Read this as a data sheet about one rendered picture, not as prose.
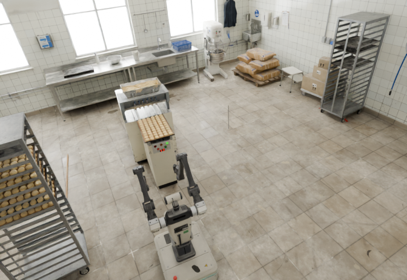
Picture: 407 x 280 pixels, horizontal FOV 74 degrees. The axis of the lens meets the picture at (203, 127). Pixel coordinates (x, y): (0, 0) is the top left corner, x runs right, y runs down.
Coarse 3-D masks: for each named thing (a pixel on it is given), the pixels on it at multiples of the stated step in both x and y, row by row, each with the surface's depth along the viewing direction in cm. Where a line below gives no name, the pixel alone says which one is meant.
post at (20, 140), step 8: (24, 144) 203; (24, 152) 205; (32, 160) 211; (40, 176) 220; (48, 192) 230; (56, 208) 241; (64, 216) 250; (64, 224) 253; (72, 232) 262; (80, 248) 276; (88, 264) 292
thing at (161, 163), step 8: (144, 144) 403; (152, 152) 355; (160, 152) 361; (168, 152) 366; (152, 160) 362; (160, 160) 367; (168, 160) 372; (152, 168) 381; (160, 168) 375; (168, 168) 380; (160, 176) 382; (168, 176) 387; (160, 184) 389; (168, 184) 399
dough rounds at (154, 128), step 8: (144, 120) 385; (152, 120) 384; (160, 120) 385; (144, 128) 366; (152, 128) 364; (160, 128) 366; (168, 128) 361; (144, 136) 352; (152, 136) 350; (160, 136) 348
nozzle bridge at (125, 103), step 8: (160, 88) 408; (120, 96) 395; (136, 96) 391; (144, 96) 389; (152, 96) 392; (160, 96) 406; (168, 96) 402; (120, 104) 379; (128, 104) 393; (136, 104) 397; (144, 104) 397; (168, 104) 420
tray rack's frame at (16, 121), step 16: (0, 128) 214; (16, 128) 212; (0, 144) 195; (80, 240) 316; (32, 256) 303; (48, 256) 301; (64, 256) 300; (80, 256) 299; (32, 272) 287; (64, 272) 285
